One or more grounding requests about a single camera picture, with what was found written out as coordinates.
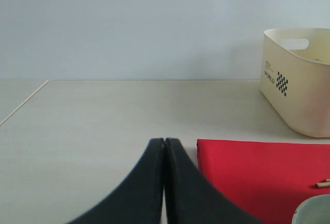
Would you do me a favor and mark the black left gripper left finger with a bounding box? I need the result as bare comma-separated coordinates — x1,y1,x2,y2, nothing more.
69,138,164,224

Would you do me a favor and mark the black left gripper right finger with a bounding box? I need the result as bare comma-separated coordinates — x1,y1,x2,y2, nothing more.
163,138,262,224

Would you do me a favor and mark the red table cloth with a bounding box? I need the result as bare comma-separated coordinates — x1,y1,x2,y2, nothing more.
196,139,329,223

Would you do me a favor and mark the pale green ceramic bowl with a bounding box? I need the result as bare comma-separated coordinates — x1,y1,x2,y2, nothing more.
291,194,330,224

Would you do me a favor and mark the cream plastic bin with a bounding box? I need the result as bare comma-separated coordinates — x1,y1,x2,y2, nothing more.
260,28,329,138

